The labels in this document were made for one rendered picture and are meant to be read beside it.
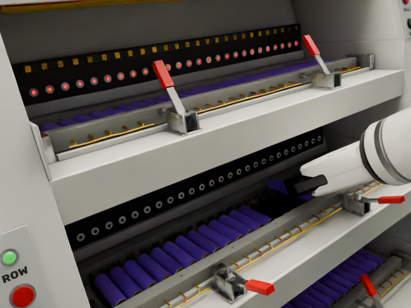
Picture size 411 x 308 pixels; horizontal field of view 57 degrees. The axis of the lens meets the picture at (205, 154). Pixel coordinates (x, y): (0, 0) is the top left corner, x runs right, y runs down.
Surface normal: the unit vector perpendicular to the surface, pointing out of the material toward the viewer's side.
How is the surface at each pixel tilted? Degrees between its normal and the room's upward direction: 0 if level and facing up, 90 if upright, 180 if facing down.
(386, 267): 15
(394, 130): 56
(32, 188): 90
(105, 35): 90
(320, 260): 106
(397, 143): 77
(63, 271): 90
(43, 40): 90
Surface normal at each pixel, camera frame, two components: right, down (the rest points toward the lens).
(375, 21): -0.79, 0.29
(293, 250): -0.11, -0.94
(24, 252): 0.55, -0.06
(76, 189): 0.60, 0.20
